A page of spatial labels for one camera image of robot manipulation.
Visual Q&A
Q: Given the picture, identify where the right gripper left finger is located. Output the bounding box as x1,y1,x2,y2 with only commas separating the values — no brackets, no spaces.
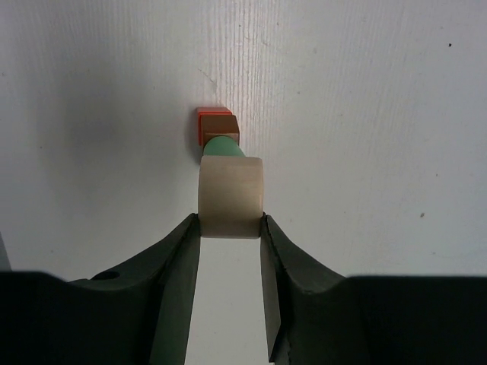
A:
1,214,200,364

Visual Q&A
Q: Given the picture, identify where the green wood cylinder block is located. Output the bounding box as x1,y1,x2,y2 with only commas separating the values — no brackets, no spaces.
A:
202,135,245,157

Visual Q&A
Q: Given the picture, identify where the brown wood block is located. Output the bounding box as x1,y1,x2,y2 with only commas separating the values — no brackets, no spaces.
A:
199,114,240,147

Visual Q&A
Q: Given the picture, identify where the red wood cube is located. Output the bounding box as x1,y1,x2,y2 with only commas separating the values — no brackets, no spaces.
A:
196,107,233,145

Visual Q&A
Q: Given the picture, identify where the beige wood cylinder block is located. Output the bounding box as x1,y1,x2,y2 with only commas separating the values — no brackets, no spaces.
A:
198,156,264,239

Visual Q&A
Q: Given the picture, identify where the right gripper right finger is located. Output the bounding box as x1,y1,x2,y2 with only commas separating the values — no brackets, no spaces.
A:
260,215,486,364

